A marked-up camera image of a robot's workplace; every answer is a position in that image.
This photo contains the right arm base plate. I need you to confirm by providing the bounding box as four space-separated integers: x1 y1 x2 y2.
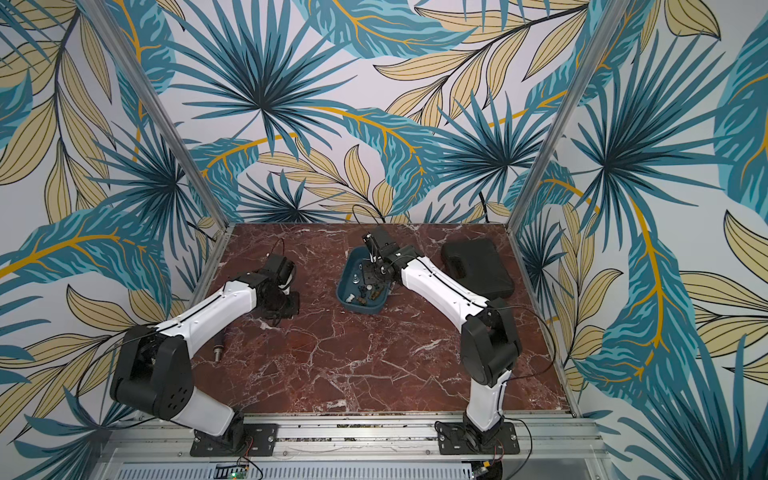
434 419 521 455

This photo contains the aluminium front rail frame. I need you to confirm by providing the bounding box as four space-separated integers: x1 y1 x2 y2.
90 411 618 479

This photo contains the teal plastic storage box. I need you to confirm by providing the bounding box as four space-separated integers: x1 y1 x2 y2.
336 246 391 315

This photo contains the black plastic case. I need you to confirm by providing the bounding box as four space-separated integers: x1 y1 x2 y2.
441 237 515 300

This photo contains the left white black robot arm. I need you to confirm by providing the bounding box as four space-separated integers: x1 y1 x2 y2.
110 254 299 442

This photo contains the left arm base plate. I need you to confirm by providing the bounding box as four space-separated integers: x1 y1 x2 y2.
190 423 278 458

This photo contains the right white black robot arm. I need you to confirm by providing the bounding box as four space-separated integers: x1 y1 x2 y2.
363 227 522 433

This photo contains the green circuit board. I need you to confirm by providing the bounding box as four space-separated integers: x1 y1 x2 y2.
212 465 249 480

